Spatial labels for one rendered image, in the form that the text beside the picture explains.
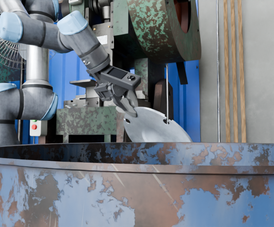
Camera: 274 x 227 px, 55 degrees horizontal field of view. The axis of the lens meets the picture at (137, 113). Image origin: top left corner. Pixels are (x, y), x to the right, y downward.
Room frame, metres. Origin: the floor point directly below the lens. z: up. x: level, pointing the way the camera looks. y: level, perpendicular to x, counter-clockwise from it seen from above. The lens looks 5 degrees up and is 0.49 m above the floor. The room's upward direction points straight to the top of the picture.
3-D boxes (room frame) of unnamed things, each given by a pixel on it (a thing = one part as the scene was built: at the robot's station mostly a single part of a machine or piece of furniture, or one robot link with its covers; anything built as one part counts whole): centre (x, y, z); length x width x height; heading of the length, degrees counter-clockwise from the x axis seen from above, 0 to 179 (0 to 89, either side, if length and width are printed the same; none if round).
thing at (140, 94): (1.54, 0.02, 0.76); 0.17 x 0.06 x 0.10; 67
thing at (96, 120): (1.74, 0.12, 0.83); 0.79 x 0.43 x 1.34; 157
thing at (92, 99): (1.44, 0.25, 0.72); 0.25 x 0.14 x 0.14; 157
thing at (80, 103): (1.61, 0.18, 0.67); 0.45 x 0.30 x 0.06; 67
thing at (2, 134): (0.94, 0.50, 0.50); 0.15 x 0.15 x 0.10
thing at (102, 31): (1.57, 0.19, 1.04); 0.17 x 0.15 x 0.30; 157
